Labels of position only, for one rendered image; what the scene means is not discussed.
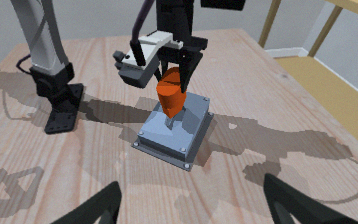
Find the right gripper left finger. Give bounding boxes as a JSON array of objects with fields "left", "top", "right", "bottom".
[{"left": 50, "top": 181, "right": 122, "bottom": 224}]

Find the light blue metal plate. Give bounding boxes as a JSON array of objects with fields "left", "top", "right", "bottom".
[{"left": 137, "top": 91, "right": 210, "bottom": 158}]

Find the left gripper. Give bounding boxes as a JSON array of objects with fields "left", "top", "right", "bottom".
[{"left": 122, "top": 2, "right": 208, "bottom": 93}]

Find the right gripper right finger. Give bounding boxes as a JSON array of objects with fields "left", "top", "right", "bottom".
[{"left": 263, "top": 173, "right": 358, "bottom": 224}]

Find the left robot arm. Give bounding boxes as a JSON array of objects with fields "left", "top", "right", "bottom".
[{"left": 10, "top": 0, "right": 246, "bottom": 134}]

